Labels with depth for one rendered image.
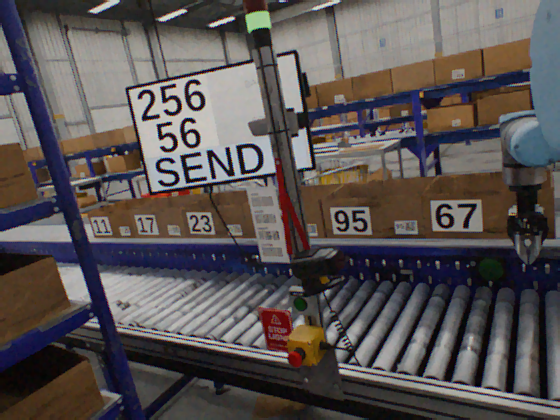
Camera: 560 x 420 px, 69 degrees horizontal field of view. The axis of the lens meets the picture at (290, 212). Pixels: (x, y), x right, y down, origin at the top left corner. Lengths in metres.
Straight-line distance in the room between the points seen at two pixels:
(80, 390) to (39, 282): 0.21
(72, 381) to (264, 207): 0.53
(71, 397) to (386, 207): 1.12
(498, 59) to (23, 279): 5.64
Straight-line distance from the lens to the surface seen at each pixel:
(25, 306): 0.83
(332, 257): 0.90
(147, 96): 1.21
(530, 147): 0.93
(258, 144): 1.09
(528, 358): 1.17
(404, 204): 1.51
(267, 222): 1.02
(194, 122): 1.15
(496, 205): 1.46
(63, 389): 0.88
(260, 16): 0.97
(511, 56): 5.93
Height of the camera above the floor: 1.41
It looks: 14 degrees down
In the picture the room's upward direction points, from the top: 11 degrees counter-clockwise
